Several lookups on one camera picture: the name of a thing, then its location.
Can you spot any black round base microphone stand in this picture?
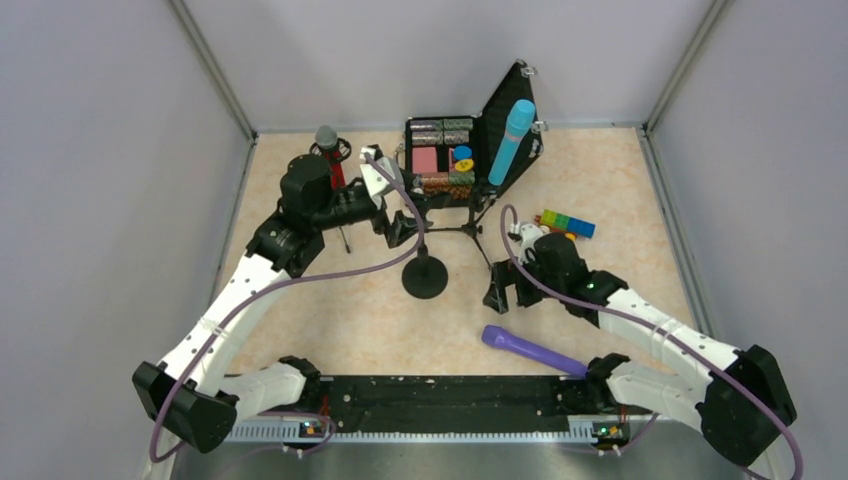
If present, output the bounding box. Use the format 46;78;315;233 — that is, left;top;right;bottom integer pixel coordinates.
401;194;449;300

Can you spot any purple toy microphone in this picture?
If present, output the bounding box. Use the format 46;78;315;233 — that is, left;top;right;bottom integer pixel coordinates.
481;325;588;378

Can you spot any black tripod microphone stand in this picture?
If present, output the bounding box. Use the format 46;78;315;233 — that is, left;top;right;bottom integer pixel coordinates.
425;184;498;270

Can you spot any red glitter microphone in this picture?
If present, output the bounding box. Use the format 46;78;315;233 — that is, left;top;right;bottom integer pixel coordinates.
314;125;345;189

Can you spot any black tripod stand with pop filter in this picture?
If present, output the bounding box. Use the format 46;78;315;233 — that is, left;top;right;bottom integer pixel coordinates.
308;135;354;254

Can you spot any cyan toy microphone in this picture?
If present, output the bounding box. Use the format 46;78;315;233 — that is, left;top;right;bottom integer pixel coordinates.
487;99;536;186

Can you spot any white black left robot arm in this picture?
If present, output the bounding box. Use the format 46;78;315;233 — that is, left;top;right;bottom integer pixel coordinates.
132;147;425;463

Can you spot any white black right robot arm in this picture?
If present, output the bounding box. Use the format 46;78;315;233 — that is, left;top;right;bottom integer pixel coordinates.
483;224;798;467

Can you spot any pink card deck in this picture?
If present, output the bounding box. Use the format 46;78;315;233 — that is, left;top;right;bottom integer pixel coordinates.
412;146;439;174

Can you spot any colourful toy brick train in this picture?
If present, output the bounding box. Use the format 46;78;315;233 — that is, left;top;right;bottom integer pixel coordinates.
534;210;596;239

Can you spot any black aluminium poker chip case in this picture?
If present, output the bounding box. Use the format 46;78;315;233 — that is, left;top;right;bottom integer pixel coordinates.
400;59;536;208

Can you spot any yellow dealer chip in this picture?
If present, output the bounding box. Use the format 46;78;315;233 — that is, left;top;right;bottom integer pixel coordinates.
453;159;474;172

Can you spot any blue dealer chip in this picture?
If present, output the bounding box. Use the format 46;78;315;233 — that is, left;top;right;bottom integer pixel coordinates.
452;145;473;162

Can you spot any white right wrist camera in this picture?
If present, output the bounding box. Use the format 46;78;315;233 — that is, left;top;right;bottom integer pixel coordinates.
507;222;551;264

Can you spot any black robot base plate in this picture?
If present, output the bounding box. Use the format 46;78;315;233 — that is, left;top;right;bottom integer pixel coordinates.
290;375;641;434

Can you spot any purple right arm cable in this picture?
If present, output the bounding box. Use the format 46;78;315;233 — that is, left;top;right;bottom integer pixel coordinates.
499;203;804;480

